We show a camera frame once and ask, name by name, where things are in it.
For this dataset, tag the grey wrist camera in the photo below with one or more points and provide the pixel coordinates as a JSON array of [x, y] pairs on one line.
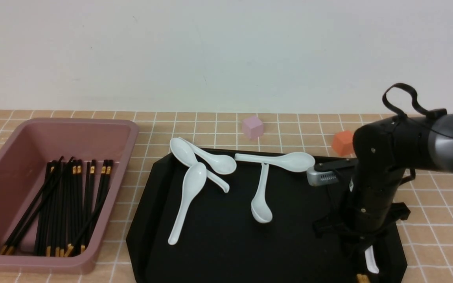
[[317, 178]]

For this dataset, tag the black chopsticks bundle middle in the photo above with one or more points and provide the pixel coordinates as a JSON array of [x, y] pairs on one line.
[[69, 208]]

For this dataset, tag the white spoon top horizontal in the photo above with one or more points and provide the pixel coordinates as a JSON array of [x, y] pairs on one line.
[[293, 162]]

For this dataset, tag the pink plastic bin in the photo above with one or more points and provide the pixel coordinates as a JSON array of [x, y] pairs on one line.
[[23, 159]]

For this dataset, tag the black chopstick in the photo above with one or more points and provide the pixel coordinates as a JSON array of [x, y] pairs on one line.
[[362, 278]]

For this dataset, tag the black chopstick crossing left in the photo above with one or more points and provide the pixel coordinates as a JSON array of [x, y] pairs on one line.
[[33, 210]]

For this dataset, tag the white spoon centre vertical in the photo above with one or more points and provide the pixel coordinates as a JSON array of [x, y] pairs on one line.
[[258, 206]]

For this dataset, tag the black chopstick crossing diagonal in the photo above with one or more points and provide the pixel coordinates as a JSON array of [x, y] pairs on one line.
[[82, 240]]

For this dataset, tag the black chopsticks bundle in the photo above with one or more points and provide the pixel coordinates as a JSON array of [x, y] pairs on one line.
[[69, 208], [44, 217], [92, 195]]

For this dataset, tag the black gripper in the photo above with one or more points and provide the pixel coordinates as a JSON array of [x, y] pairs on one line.
[[366, 211]]

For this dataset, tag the white spoon upper middle-left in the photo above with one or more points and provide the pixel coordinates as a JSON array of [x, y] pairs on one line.
[[221, 164]]

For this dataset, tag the white spoon far left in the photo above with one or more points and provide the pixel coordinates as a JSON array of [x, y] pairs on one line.
[[186, 156]]

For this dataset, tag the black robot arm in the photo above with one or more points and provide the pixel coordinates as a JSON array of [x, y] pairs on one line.
[[388, 153]]

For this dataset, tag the black chopsticks bundle right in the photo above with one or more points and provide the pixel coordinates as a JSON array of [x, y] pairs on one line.
[[92, 195]]

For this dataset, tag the black chopsticks bundle left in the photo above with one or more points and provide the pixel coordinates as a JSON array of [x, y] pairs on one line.
[[44, 217]]

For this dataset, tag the white spoon right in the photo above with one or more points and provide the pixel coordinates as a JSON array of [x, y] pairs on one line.
[[371, 261]]

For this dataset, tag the pink cube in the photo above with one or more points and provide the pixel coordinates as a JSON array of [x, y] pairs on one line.
[[252, 127]]

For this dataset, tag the white spoon long left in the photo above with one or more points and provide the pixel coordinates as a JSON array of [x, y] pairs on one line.
[[193, 182]]

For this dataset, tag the orange cube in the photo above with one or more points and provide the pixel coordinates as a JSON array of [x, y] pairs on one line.
[[342, 143]]

